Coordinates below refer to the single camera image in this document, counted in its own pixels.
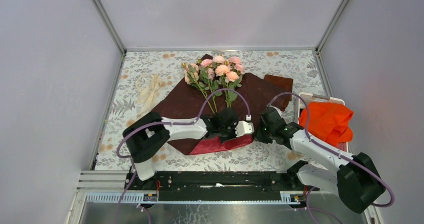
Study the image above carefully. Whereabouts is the peach rose stem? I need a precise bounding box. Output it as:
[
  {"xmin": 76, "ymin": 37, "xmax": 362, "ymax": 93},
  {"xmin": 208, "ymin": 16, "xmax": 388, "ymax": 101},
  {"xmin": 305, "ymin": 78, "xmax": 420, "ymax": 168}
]
[{"xmin": 181, "ymin": 59, "xmax": 220, "ymax": 99}]

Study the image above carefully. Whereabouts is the aluminium frame post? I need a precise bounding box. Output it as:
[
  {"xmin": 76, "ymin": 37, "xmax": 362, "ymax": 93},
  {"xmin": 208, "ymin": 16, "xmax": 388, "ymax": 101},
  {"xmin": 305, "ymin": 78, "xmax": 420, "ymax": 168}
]
[
  {"xmin": 315, "ymin": 0, "xmax": 350, "ymax": 55},
  {"xmin": 91, "ymin": 0, "xmax": 127, "ymax": 55}
]

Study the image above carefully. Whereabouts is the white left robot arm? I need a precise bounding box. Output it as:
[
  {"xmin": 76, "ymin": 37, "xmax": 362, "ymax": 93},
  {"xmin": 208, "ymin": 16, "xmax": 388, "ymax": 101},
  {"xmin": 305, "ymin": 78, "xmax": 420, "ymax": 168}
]
[{"xmin": 122, "ymin": 108, "xmax": 245, "ymax": 189}]

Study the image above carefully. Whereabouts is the brown folded cloth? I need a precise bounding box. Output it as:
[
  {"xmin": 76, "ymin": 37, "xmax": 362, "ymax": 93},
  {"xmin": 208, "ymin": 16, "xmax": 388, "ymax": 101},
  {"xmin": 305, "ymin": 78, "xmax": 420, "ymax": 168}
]
[{"xmin": 264, "ymin": 74, "xmax": 294, "ymax": 111}]

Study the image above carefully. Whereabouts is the aluminium frame post left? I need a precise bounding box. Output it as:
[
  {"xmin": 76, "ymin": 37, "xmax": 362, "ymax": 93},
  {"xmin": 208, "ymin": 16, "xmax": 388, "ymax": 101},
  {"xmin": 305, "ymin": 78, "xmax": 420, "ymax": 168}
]
[{"xmin": 91, "ymin": 0, "xmax": 127, "ymax": 55}]

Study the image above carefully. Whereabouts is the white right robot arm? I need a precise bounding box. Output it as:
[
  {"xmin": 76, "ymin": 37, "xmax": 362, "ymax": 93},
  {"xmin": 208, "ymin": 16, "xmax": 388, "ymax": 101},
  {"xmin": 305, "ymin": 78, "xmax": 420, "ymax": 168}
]
[{"xmin": 256, "ymin": 107, "xmax": 387, "ymax": 213}]

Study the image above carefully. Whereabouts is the cream printed ribbon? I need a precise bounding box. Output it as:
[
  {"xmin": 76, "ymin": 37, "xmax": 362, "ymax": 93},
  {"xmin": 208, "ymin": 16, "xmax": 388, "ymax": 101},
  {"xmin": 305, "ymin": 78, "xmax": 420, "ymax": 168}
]
[{"xmin": 135, "ymin": 74, "xmax": 162, "ymax": 113}]

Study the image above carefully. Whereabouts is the white plastic basket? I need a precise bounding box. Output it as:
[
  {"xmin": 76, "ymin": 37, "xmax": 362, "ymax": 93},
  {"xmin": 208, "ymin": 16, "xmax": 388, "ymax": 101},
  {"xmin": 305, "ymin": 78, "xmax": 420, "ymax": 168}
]
[{"xmin": 294, "ymin": 92, "xmax": 350, "ymax": 150}]

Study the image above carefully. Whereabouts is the dark maroon wrapping paper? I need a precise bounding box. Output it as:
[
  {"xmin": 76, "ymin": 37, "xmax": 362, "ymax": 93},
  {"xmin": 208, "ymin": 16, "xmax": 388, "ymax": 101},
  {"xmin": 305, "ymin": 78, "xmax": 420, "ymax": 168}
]
[{"xmin": 153, "ymin": 73, "xmax": 285, "ymax": 155}]

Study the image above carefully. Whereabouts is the aluminium frame post right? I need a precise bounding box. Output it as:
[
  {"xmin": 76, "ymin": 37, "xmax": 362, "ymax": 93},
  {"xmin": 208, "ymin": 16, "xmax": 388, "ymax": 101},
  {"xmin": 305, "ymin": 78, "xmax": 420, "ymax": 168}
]
[{"xmin": 315, "ymin": 0, "xmax": 350, "ymax": 55}]

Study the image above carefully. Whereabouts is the floral patterned table mat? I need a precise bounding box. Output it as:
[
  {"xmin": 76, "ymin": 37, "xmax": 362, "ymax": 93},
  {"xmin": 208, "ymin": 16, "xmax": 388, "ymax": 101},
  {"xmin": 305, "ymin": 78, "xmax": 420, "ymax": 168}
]
[{"xmin": 94, "ymin": 50, "xmax": 333, "ymax": 171}]

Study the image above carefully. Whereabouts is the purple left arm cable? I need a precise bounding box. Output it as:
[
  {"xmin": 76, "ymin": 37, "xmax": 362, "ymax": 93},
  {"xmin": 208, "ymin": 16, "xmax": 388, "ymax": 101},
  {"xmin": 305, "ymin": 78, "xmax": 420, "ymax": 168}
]
[{"xmin": 114, "ymin": 88, "xmax": 252, "ymax": 224}]

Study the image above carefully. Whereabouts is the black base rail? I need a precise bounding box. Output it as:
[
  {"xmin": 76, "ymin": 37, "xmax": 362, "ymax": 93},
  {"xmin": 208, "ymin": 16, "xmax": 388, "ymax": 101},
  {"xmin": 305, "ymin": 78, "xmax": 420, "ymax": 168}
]
[{"xmin": 124, "ymin": 171, "xmax": 311, "ymax": 202}]

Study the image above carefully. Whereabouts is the pink cloth in basket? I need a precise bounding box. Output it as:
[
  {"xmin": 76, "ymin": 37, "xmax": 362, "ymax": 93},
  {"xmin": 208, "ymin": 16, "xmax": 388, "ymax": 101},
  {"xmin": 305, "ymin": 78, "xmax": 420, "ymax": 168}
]
[{"xmin": 335, "ymin": 142, "xmax": 349, "ymax": 152}]

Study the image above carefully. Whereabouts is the orange cloth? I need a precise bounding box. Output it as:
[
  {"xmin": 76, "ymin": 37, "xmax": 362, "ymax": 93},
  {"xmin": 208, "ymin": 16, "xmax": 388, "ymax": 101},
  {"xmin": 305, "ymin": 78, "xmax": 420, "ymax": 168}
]
[{"xmin": 298, "ymin": 102, "xmax": 354, "ymax": 147}]

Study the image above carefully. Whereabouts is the pink rose stem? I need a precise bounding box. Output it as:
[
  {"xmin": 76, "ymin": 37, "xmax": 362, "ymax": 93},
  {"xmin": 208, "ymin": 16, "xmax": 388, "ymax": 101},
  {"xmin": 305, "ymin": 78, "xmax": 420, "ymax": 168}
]
[{"xmin": 198, "ymin": 55, "xmax": 246, "ymax": 110}]

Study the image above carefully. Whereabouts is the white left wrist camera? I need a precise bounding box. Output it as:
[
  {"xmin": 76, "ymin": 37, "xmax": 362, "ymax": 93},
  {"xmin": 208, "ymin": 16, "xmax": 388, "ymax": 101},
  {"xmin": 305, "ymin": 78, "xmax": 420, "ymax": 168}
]
[{"xmin": 234, "ymin": 121, "xmax": 255, "ymax": 138}]

